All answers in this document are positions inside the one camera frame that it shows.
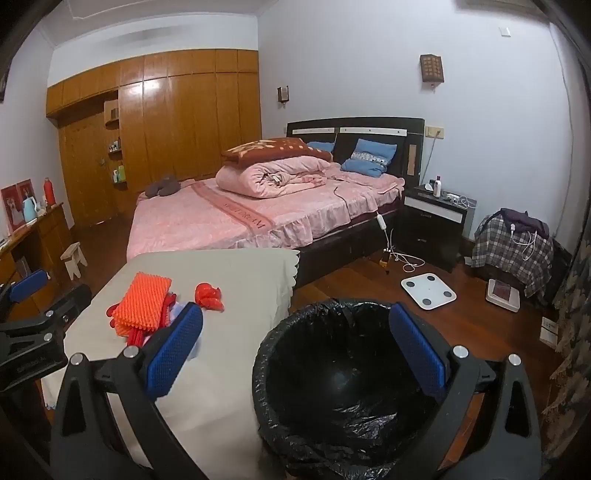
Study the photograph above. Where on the wooden sideboard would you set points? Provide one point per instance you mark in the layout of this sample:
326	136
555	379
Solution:
46	235

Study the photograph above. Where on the red thermos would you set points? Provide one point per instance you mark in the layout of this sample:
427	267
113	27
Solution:
49	193

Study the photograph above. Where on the white blanket controller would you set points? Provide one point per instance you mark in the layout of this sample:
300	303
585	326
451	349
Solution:
381	222

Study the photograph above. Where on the red mesh net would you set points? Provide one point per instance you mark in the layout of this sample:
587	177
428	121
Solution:
134	338

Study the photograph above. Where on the blue pillow with patterned band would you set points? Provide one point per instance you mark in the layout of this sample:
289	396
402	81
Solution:
369	154

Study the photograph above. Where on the red framed photo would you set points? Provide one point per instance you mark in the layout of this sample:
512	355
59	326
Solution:
14	203

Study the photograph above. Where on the yellow power strip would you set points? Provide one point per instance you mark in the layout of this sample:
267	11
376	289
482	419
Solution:
385	261

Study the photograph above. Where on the small wooden wall lamp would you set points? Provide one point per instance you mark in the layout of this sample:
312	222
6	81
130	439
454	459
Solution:
283	93

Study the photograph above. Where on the beige wall outlet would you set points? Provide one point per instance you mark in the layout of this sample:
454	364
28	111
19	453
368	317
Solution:
434	132

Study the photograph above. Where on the plain blue pillow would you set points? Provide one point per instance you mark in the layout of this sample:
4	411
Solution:
321	146

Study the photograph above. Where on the bed with pink sheet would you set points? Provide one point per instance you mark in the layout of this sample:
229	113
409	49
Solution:
207	221

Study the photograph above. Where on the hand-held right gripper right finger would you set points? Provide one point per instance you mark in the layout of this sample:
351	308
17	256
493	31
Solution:
418	350

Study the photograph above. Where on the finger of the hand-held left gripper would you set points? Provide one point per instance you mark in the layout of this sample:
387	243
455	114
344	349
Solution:
27	284
69	302

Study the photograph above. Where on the small wooden stool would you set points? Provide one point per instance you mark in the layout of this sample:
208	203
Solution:
73	253

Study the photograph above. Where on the patterned grey curtain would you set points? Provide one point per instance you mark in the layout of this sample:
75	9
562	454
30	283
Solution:
575	323

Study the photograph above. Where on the plaid cloth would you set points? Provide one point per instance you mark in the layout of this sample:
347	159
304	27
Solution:
503	249

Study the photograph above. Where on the orange foam net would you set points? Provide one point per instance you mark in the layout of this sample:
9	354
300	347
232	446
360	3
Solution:
138	300

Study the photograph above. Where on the white paper box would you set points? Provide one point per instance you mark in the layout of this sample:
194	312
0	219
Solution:
549	331

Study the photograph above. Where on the light blue kettle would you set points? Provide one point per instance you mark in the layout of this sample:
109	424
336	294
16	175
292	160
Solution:
30	210

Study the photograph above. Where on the black and white nightstand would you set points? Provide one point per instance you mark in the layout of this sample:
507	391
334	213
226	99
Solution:
429	230

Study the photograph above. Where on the beige tablecloth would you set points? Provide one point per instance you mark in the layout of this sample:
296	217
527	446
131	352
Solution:
221	415

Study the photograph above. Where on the black bag lined bin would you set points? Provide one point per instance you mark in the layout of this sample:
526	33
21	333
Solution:
351	383

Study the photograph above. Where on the dark purple garment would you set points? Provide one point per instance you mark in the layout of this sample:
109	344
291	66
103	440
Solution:
526	221

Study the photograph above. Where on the large wooden lattice wall lamp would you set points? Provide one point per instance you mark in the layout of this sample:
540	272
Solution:
431	68

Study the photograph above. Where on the wooden wardrobe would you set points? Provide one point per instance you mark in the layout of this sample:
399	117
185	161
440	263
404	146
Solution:
184	129

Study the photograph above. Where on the white bottle with dark cap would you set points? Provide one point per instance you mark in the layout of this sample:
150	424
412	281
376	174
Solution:
437	185

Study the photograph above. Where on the white scale with dark top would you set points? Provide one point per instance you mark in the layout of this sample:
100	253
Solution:
503	300

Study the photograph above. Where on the red plastic bag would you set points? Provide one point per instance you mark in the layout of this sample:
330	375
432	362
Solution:
210	295

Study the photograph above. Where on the dark red patterned blanket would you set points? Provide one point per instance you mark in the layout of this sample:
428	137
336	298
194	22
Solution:
272	147

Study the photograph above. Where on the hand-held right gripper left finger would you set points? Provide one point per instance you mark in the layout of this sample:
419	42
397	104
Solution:
175	350

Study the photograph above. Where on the white body scale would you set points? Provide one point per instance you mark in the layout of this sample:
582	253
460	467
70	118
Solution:
429	291

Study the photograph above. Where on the pink folded quilt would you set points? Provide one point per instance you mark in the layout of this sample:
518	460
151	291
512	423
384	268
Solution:
258	180

